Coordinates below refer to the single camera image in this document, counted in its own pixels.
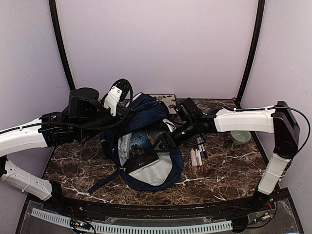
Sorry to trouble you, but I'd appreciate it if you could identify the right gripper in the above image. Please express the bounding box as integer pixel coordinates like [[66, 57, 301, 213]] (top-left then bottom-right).
[[151, 119, 198, 152]]

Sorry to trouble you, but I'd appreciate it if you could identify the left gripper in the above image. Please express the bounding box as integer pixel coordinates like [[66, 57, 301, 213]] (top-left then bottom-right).
[[77, 100, 136, 138]]

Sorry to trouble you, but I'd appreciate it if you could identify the dark Wuthering Heights book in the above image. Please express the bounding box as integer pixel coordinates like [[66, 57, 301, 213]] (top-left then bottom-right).
[[123, 131, 160, 175]]

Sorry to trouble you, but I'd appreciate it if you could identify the navy blue student backpack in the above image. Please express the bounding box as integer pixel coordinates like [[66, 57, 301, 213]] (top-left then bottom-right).
[[88, 93, 184, 194]]

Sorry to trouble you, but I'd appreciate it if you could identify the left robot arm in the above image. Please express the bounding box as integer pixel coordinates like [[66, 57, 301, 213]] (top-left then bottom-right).
[[0, 81, 133, 213]]

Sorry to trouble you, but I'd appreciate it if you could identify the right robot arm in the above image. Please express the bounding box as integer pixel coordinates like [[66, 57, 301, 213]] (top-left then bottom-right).
[[153, 98, 306, 212]]

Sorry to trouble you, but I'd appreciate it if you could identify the white marker purple cap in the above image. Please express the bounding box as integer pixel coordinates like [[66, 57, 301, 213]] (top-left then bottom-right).
[[195, 149, 204, 172]]

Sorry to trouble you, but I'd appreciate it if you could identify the white marker black cap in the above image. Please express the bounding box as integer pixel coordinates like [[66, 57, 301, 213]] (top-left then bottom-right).
[[196, 136, 208, 158]]

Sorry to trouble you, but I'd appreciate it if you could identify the floral pattern notebook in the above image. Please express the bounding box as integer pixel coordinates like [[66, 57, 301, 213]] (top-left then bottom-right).
[[150, 94, 176, 115]]

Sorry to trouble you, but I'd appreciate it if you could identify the green ceramic bowl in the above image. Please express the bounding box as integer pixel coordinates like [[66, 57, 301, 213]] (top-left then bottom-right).
[[230, 131, 252, 145]]

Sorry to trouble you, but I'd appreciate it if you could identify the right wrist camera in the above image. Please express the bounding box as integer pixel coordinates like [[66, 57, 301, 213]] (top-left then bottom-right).
[[175, 97, 204, 122]]

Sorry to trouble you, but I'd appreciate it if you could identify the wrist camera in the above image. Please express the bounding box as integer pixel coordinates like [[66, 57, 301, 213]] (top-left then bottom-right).
[[101, 78, 133, 117], [175, 97, 204, 122]]

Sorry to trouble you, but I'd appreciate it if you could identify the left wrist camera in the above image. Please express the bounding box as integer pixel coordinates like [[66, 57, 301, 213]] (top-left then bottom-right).
[[101, 78, 133, 117]]

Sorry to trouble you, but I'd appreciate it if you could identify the white slotted cable duct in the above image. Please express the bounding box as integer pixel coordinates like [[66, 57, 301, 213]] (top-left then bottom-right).
[[31, 208, 233, 234]]

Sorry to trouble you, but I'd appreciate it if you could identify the black front rail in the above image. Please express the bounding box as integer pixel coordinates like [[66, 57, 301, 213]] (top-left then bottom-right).
[[25, 189, 291, 221]]

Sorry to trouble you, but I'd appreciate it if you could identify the left black frame post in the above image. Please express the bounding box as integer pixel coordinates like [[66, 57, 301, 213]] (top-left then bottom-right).
[[48, 0, 76, 90]]

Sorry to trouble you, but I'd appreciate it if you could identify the black frame post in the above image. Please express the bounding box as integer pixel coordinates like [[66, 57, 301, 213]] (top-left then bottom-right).
[[235, 0, 265, 106], [48, 0, 76, 90]]

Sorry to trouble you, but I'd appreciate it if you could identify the right black frame post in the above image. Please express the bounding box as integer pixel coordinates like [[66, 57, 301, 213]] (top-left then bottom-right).
[[235, 0, 265, 106]]

